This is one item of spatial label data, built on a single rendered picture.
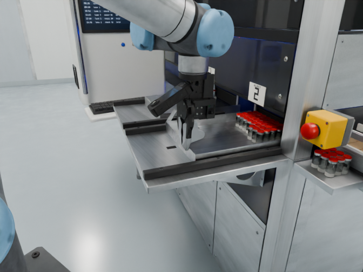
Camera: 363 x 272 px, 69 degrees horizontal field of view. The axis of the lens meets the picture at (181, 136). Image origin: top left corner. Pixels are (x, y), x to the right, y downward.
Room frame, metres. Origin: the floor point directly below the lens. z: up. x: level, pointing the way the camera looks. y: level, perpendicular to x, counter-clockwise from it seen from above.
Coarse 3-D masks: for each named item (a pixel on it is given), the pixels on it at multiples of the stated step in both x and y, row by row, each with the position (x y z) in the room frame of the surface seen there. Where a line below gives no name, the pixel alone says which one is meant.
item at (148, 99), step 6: (150, 96) 1.17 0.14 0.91; (156, 96) 1.18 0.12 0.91; (150, 102) 1.07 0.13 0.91; (216, 102) 1.18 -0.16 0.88; (174, 108) 1.09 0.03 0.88; (210, 108) 0.99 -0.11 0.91; (216, 108) 1.00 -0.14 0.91; (222, 108) 1.01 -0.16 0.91; (228, 108) 1.02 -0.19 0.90; (234, 108) 1.03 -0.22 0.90; (162, 114) 0.93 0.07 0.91; (168, 114) 0.93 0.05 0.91
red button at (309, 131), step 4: (304, 124) 0.58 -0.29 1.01; (308, 124) 0.57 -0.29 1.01; (312, 124) 0.57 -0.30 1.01; (304, 128) 0.57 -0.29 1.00; (308, 128) 0.56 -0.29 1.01; (312, 128) 0.56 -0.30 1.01; (316, 128) 0.56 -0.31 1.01; (300, 132) 0.58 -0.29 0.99; (304, 132) 0.57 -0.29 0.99; (308, 132) 0.56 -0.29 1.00; (312, 132) 0.55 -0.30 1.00; (316, 132) 0.55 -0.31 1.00; (304, 136) 0.57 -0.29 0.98; (308, 136) 0.56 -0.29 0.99; (312, 136) 0.55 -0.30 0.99; (316, 136) 0.55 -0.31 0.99
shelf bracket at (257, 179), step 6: (258, 174) 0.73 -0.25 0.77; (264, 174) 0.72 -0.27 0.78; (216, 180) 0.68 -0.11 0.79; (222, 180) 0.69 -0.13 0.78; (228, 180) 0.70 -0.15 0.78; (234, 180) 0.70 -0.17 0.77; (240, 180) 0.71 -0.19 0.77; (246, 180) 0.72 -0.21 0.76; (252, 180) 0.73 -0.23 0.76; (258, 180) 0.73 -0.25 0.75
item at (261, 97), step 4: (252, 84) 0.84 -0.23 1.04; (256, 84) 0.82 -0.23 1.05; (252, 88) 0.84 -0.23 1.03; (260, 88) 0.80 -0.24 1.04; (264, 88) 0.78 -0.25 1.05; (248, 92) 0.85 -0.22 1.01; (252, 92) 0.83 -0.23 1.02; (256, 92) 0.81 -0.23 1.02; (260, 92) 0.79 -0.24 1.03; (264, 92) 0.78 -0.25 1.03; (248, 96) 0.85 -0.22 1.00; (252, 96) 0.83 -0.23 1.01; (256, 96) 0.81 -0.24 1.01; (260, 96) 0.79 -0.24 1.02; (264, 96) 0.78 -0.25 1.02; (252, 100) 0.83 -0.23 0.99; (256, 100) 0.81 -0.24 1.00; (260, 100) 0.79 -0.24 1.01; (264, 100) 0.77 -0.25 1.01; (260, 104) 0.79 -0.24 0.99
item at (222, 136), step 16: (240, 112) 0.95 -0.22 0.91; (176, 128) 0.86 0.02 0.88; (208, 128) 0.86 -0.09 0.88; (224, 128) 0.86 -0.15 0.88; (192, 144) 0.74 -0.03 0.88; (208, 144) 0.74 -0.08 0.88; (224, 144) 0.74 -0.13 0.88; (240, 144) 0.74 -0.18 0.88; (256, 144) 0.67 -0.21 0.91; (272, 144) 0.69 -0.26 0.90; (192, 160) 0.62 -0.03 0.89
